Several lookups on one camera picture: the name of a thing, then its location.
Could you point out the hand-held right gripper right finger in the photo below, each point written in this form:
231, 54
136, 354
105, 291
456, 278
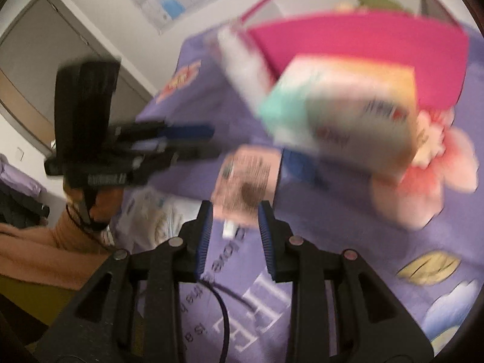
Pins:
266, 242

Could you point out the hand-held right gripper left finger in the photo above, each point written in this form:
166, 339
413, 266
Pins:
202, 242

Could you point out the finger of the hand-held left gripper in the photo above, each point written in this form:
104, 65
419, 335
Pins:
170, 157
185, 131

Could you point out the pink printed packet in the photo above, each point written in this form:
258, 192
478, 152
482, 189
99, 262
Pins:
245, 185

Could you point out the pastel tissue pack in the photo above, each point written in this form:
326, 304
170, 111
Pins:
340, 117

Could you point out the pink cardboard box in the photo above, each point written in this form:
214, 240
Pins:
359, 53

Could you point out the person's left forearm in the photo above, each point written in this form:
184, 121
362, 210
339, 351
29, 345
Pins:
41, 249

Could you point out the person's left hand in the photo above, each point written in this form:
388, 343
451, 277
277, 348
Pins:
107, 204

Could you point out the white packet with blue print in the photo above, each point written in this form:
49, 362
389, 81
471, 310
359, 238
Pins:
155, 219

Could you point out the purple floral bedsheet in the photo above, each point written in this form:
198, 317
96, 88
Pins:
340, 234

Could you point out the grey brown door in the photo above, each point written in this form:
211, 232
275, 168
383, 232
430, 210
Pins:
45, 45

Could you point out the dark clothes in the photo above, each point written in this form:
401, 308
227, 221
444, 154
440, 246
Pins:
22, 208

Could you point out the small white light switch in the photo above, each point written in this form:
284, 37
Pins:
20, 154

